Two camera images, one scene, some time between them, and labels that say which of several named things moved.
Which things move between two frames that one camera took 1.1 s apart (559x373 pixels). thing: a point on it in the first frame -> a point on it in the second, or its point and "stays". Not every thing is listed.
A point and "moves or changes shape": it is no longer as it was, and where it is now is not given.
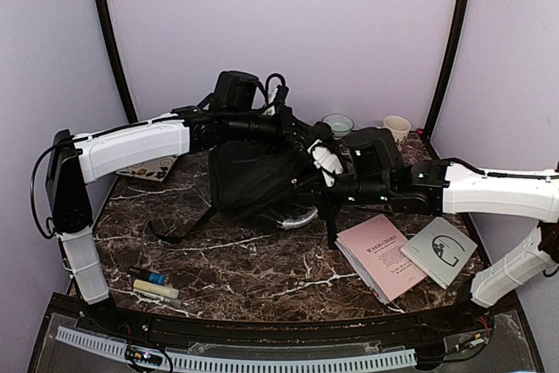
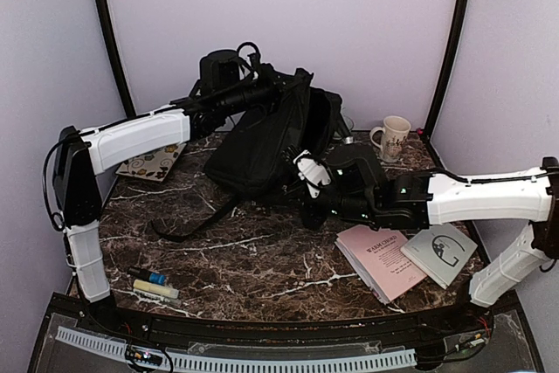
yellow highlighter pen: (156, 289) stays
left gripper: (286, 122) -> (274, 79)
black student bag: (254, 178) moves or changes shape
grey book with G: (439, 250) stays
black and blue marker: (148, 276) stays
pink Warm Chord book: (383, 256) stays
